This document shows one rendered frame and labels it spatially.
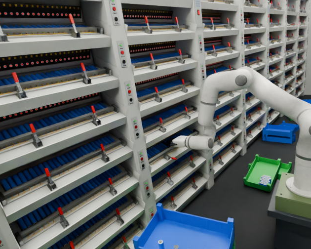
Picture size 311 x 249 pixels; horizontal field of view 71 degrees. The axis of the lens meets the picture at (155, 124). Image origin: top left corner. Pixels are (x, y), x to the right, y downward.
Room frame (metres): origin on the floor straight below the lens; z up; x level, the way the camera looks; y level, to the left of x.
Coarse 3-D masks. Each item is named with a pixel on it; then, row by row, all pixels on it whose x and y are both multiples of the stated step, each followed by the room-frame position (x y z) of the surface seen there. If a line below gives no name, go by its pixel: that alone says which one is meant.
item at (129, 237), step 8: (136, 224) 1.12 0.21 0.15; (144, 224) 1.10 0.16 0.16; (120, 232) 1.06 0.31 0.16; (128, 232) 1.06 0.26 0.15; (136, 232) 1.09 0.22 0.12; (112, 240) 1.02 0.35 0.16; (120, 240) 1.02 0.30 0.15; (128, 240) 1.04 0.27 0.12; (104, 248) 0.97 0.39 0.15; (112, 248) 0.97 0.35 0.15; (120, 248) 0.99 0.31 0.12; (128, 248) 0.99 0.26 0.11
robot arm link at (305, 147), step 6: (306, 114) 0.94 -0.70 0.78; (300, 120) 0.95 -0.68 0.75; (306, 120) 0.90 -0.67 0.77; (300, 126) 0.92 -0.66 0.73; (306, 126) 0.88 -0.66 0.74; (300, 132) 0.91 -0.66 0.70; (306, 132) 0.88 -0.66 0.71; (300, 138) 0.92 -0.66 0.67; (306, 138) 0.89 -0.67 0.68; (300, 144) 0.94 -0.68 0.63; (306, 144) 0.91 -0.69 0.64; (300, 150) 0.95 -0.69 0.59; (306, 150) 0.92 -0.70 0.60; (300, 156) 0.95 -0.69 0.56; (306, 156) 0.92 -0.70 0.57
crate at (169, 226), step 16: (160, 208) 0.74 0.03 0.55; (160, 224) 0.72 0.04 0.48; (176, 224) 0.71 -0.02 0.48; (192, 224) 0.69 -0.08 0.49; (208, 224) 0.66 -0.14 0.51; (224, 224) 0.63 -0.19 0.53; (144, 240) 0.64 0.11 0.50; (176, 240) 0.63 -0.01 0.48; (192, 240) 0.62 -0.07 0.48; (208, 240) 0.61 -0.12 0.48; (224, 240) 0.60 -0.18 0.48
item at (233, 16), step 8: (240, 0) 2.08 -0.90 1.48; (224, 16) 2.15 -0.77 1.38; (232, 16) 2.10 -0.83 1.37; (240, 32) 2.07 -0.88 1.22; (224, 40) 2.16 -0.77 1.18; (232, 40) 2.10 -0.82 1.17; (240, 40) 2.06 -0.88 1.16; (240, 56) 2.06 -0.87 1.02; (232, 64) 2.11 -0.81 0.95; (240, 64) 2.05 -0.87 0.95; (240, 96) 2.06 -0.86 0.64; (240, 104) 2.06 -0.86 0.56; (240, 120) 2.06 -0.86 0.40; (240, 136) 2.07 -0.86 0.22; (240, 152) 2.07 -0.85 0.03
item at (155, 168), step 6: (186, 126) 1.68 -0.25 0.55; (192, 126) 1.64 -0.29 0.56; (198, 132) 1.58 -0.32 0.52; (156, 144) 1.42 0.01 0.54; (180, 150) 1.38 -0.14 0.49; (186, 150) 1.41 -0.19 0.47; (174, 156) 1.32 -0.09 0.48; (180, 156) 1.37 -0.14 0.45; (156, 162) 1.24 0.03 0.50; (162, 162) 1.25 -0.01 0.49; (168, 162) 1.27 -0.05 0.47; (150, 168) 1.14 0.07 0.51; (156, 168) 1.19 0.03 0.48; (162, 168) 1.24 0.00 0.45
